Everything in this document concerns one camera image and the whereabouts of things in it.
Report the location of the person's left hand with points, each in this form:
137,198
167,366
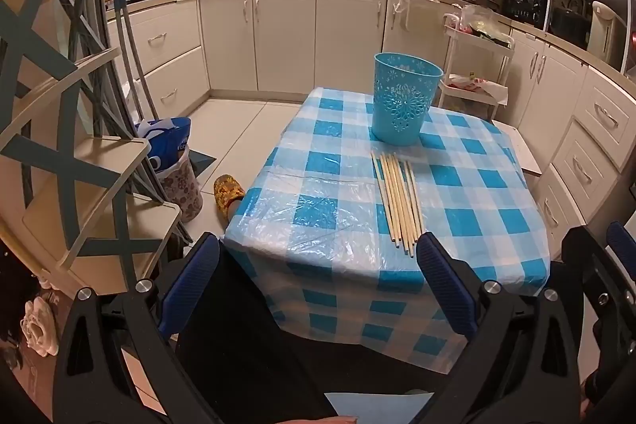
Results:
323,420

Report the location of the white electric water pot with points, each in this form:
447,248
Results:
607,31

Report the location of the cream and teal corner shelf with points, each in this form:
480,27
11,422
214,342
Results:
64,116

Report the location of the blue and white shopping bag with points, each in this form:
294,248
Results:
166,138

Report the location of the dark floor mat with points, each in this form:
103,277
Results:
201,163

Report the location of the cream kitchen base cabinets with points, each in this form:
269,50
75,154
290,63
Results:
283,36

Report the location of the white step stool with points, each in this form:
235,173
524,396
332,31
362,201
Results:
519,146

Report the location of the floral pattern bag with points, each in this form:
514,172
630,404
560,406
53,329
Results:
184,188

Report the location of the white flower ornament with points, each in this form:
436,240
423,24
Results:
37,327

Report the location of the white rolling cart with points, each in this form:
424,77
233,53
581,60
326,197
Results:
477,66

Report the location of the bundle of wooden chopsticks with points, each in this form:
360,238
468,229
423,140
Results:
397,200

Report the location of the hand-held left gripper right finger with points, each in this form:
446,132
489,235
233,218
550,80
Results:
444,285

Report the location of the blue perforated plastic basket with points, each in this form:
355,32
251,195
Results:
405,101

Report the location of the hanging clear plastic bag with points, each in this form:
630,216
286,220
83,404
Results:
407,3

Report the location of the yellow patterned slipper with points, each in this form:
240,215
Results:
227,190

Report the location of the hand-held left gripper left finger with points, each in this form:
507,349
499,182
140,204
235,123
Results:
191,285

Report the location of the blue checkered tablecloth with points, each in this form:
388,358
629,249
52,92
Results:
328,205

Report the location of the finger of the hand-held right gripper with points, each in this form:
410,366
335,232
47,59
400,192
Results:
594,270
623,247

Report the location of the black countertop oven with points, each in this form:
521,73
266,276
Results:
526,2

